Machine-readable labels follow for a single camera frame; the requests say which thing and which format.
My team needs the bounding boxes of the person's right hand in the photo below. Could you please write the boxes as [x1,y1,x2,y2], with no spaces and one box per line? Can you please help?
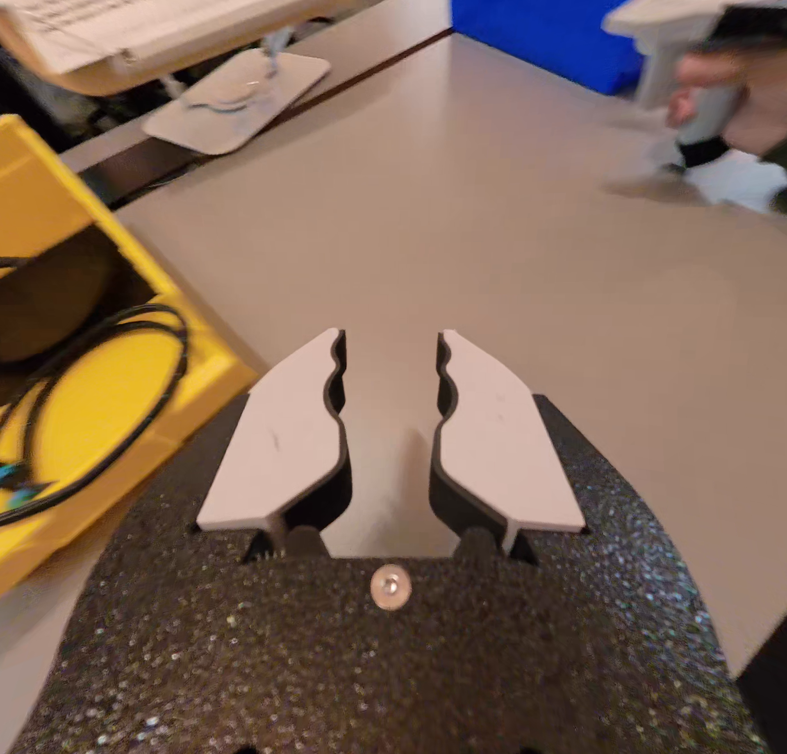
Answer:
[667,48,787,160]

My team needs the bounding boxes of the yellow plastic bin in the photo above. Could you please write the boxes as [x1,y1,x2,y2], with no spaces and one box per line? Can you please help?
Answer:
[0,114,260,596]

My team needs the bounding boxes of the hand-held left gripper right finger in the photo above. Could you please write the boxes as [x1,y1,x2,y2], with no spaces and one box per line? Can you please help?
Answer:
[428,329,587,553]

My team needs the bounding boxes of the grey desk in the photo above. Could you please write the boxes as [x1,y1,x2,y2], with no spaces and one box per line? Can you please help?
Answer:
[58,0,455,177]
[0,32,787,754]

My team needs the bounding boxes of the printed instruction sheet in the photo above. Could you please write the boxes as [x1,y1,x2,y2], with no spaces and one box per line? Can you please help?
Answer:
[0,0,345,77]

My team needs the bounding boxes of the dark rounded object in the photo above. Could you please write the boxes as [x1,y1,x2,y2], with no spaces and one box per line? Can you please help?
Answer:
[0,224,156,368]

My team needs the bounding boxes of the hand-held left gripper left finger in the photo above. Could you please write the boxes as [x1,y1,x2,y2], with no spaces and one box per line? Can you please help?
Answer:
[196,327,354,546]

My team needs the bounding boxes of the black braided cable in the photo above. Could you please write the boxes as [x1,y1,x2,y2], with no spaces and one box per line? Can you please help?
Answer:
[0,256,190,529]

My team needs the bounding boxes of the blue box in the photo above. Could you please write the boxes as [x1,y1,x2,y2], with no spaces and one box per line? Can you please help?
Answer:
[441,0,648,97]

